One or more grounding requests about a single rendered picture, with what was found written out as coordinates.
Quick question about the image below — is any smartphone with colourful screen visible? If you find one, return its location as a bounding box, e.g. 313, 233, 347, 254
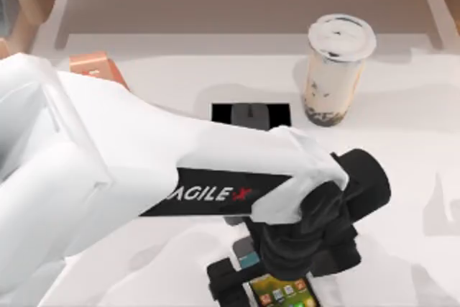
232, 237, 325, 307

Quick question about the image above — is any dark grey computer mouse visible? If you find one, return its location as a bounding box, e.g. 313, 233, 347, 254
231, 104, 272, 132

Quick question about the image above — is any black mouse pad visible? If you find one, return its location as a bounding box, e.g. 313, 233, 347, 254
211, 103, 291, 130

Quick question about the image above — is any milk tea cup with lid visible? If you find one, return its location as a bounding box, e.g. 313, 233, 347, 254
303, 14, 377, 127

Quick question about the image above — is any small orange carton box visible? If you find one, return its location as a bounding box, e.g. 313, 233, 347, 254
68, 52, 130, 92

